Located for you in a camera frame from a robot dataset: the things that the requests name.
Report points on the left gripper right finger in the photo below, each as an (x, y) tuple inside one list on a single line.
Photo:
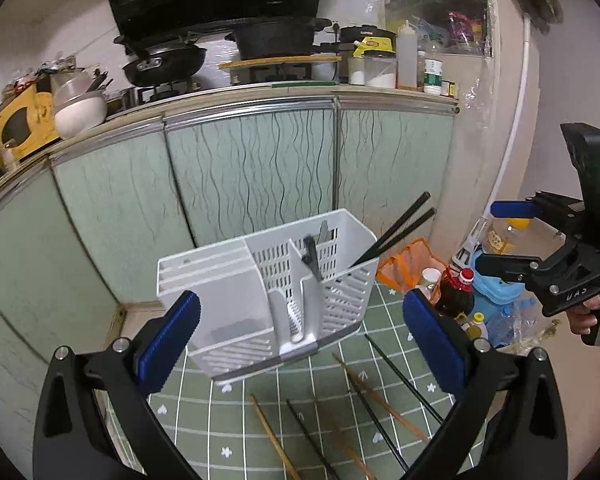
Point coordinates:
[(507, 420)]

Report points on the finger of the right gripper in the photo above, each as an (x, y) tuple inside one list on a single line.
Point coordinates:
[(511, 269), (515, 209)]

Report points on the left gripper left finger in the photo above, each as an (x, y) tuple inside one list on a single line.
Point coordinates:
[(71, 440)]

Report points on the black chopstick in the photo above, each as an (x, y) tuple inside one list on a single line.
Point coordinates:
[(310, 258), (329, 469), (410, 385), (384, 433), (405, 237), (421, 201)]

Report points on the brown wooden chopstick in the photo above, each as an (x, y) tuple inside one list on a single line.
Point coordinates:
[(342, 438), (405, 422), (278, 447)]

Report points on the person right hand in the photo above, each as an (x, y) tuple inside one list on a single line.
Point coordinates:
[(582, 317)]

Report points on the yellow lid glass jar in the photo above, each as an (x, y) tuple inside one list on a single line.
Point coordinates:
[(503, 235)]

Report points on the blue round lid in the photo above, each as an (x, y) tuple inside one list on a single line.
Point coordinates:
[(492, 294)]

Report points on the plastic water bottle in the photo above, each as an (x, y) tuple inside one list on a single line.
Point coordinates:
[(513, 323)]

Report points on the dark soy sauce bottle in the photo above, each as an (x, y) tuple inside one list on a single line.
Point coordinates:
[(456, 296)]

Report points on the orange mesh bag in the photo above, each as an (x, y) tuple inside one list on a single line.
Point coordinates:
[(403, 270)]

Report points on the black chopstick in holder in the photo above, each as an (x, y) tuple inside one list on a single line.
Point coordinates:
[(405, 237), (421, 201)]

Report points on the green grid table mat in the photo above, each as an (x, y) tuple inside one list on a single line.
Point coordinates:
[(217, 430)]

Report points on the green label white bottle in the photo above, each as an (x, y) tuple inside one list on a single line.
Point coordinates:
[(432, 75)]

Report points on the clear plastic container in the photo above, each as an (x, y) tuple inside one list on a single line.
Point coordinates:
[(380, 69)]

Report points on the white squeeze bottle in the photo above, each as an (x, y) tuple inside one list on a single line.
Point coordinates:
[(406, 56)]

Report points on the white grey utensil holder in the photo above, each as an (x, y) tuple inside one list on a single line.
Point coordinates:
[(261, 306)]

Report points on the wooden cutting board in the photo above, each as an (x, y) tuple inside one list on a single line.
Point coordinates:
[(280, 60)]

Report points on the black cast iron pot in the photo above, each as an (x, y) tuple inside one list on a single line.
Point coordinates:
[(277, 37)]

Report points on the yellow wooden box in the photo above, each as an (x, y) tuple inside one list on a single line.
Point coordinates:
[(28, 120)]

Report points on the white bowl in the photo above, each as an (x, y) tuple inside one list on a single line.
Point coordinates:
[(77, 108)]

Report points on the black wok pan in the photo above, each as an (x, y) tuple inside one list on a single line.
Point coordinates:
[(162, 63)]

